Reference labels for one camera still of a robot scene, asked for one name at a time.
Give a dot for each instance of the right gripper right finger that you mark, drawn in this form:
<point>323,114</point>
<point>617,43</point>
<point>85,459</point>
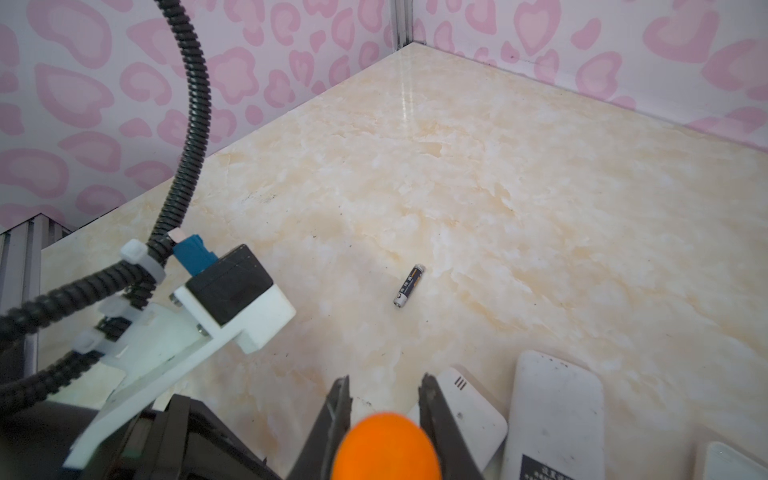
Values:
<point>437,420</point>

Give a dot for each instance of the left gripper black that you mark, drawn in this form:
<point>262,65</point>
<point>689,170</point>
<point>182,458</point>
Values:
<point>186,440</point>

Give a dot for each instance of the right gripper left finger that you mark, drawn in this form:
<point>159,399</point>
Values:
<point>316,458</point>

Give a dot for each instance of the orange black screwdriver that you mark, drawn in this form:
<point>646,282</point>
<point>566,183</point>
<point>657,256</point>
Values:
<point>386,446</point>

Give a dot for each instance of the red white remote control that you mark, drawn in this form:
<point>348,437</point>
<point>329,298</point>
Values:
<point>556,421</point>

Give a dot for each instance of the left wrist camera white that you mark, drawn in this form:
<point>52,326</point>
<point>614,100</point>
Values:
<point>226,298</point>

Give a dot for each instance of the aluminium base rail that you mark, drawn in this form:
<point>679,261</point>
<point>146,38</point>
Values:
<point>21,254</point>

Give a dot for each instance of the aluminium left corner post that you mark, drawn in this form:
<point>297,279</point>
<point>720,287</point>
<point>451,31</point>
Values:
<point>402,12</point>

